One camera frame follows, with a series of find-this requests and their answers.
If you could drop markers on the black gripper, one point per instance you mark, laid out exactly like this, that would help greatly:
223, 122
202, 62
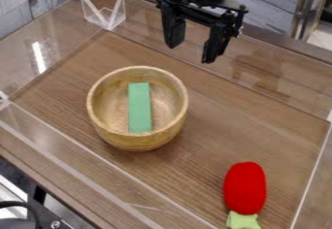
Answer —
222, 15

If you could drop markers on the red plush fruit green stem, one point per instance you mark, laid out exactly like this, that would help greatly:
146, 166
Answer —
245, 193

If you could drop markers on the green rectangular block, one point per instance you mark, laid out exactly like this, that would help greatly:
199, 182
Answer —
139, 107

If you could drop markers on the metal table leg background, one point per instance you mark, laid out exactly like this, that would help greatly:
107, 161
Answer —
305, 18

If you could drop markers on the wooden bowl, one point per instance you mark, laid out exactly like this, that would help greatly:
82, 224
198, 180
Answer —
107, 107

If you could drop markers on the clear acrylic corner bracket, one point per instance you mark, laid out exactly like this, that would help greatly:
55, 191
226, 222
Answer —
104, 17

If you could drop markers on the black table frame bracket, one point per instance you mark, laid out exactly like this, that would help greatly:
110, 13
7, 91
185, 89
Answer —
48, 219

